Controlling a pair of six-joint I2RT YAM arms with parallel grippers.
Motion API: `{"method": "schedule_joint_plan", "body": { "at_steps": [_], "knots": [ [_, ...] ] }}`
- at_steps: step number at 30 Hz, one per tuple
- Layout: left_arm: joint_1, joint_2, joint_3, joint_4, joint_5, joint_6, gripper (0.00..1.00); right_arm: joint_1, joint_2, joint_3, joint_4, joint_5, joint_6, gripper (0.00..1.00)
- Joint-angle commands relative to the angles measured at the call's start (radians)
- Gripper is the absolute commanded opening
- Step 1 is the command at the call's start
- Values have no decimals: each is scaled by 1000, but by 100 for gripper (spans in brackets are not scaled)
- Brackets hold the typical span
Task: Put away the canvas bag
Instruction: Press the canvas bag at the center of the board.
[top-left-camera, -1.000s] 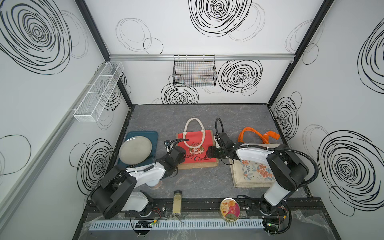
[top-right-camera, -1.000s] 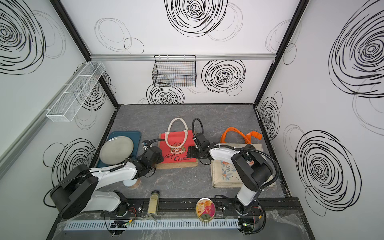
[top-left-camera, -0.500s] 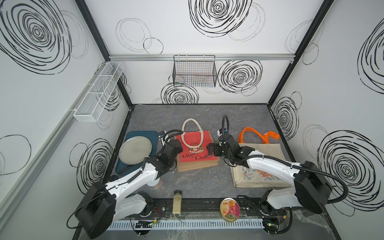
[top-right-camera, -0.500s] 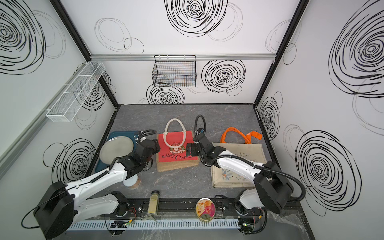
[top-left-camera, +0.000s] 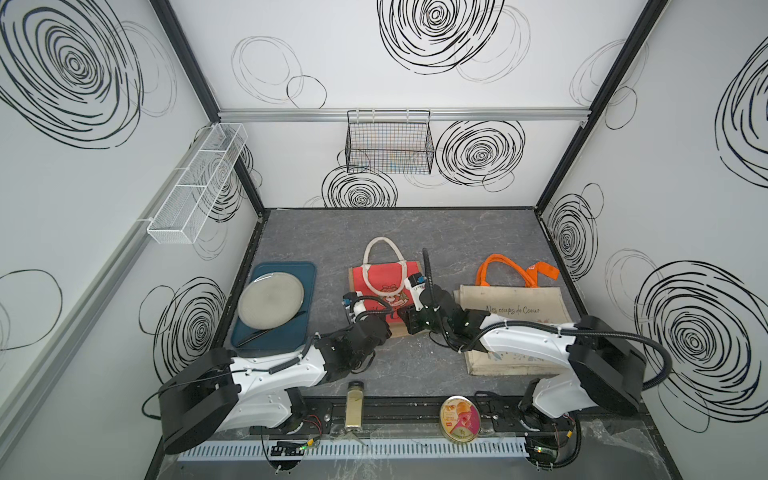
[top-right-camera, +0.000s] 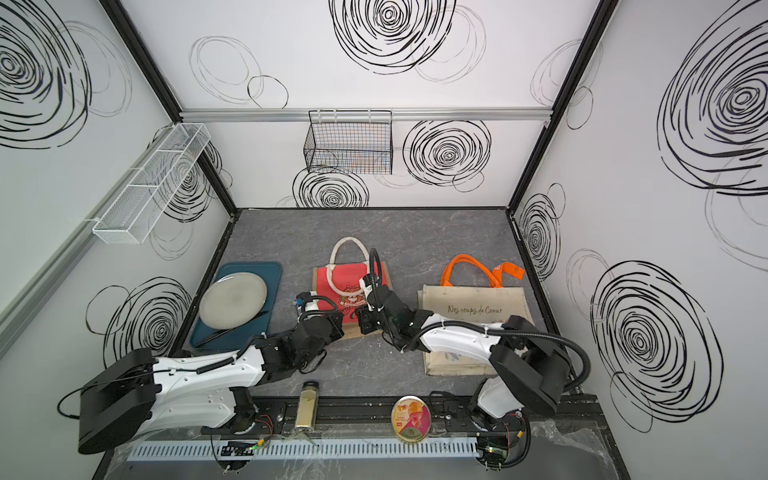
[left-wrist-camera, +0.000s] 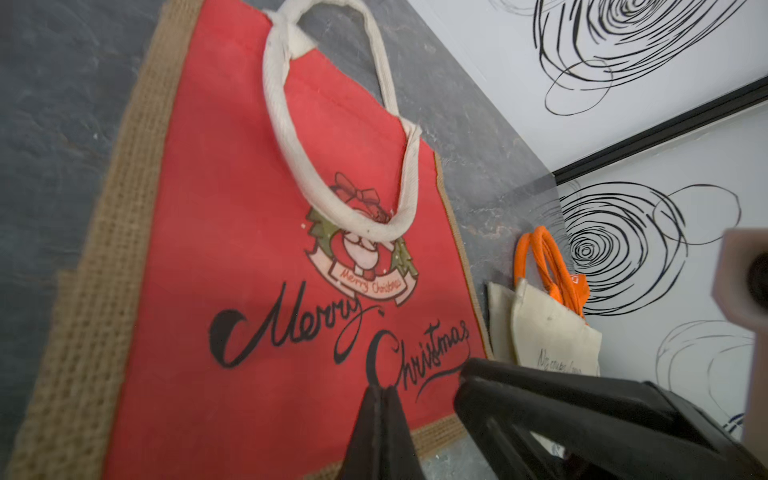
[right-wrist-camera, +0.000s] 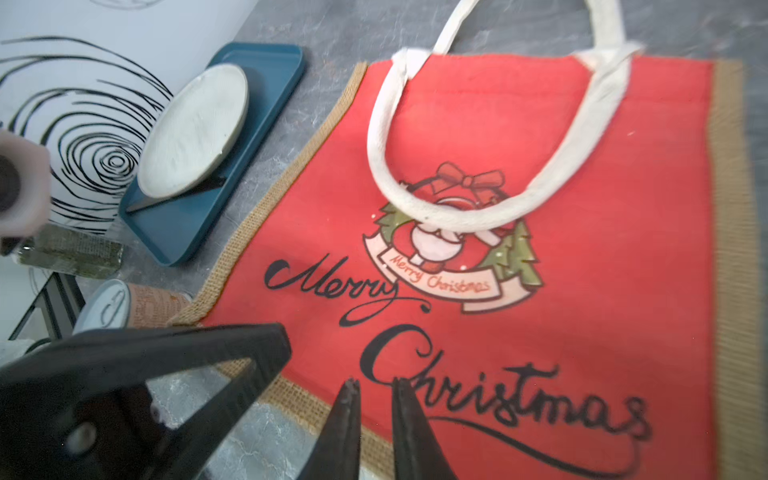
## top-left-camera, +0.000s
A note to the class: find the black chopstick on tray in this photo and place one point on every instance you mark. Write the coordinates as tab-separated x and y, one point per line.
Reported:
261	333

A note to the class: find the aluminium wall rail back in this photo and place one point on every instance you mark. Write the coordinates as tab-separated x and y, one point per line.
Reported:
252	115

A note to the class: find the red jute Christmas bag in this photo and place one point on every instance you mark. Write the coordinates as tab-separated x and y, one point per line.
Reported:
386	281

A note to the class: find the glass spice bottle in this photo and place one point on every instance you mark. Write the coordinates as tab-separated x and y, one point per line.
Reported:
354	406

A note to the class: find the white wire wall shelf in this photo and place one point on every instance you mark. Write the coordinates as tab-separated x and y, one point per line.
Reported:
201	181

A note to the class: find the black wire wall basket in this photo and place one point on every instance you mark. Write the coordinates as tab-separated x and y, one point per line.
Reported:
389	147

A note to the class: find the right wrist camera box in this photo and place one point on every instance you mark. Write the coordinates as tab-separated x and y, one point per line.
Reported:
415	284

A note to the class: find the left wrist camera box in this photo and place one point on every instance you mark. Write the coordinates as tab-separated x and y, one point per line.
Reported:
353	304

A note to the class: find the black corner frame post right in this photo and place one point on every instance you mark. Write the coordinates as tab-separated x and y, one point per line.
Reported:
641	30

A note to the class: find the round pink tin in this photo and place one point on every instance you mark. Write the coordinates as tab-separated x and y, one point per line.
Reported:
460	420

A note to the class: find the grey round plate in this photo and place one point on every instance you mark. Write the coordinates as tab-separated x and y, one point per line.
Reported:
271	300

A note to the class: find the teal tray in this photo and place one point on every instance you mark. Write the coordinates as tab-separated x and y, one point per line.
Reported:
287	338

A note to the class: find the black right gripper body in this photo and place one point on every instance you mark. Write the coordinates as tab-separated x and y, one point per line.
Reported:
418	321

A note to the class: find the black corner frame post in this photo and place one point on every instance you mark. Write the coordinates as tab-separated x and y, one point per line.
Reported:
641	30
180	44

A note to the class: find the white slotted cable duct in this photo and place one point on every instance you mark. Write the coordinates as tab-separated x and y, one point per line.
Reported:
346	449

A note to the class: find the black corner frame post left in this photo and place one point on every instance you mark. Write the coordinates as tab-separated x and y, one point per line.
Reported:
180	44

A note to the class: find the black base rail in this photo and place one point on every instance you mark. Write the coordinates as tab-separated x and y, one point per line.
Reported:
396	411

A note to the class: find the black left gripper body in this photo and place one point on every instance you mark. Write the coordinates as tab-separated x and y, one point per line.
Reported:
387	331

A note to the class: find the aluminium wall rail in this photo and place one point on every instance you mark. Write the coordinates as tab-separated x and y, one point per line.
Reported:
32	390
252	115

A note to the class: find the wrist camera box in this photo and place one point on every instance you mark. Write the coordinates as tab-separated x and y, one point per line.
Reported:
415	284
353	304

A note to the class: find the aluminium wall rail left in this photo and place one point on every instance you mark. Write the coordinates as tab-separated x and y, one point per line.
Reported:
32	390

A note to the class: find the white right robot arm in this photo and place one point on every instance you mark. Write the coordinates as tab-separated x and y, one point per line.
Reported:
599	366

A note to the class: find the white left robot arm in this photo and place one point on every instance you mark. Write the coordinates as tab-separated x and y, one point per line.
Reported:
221	391

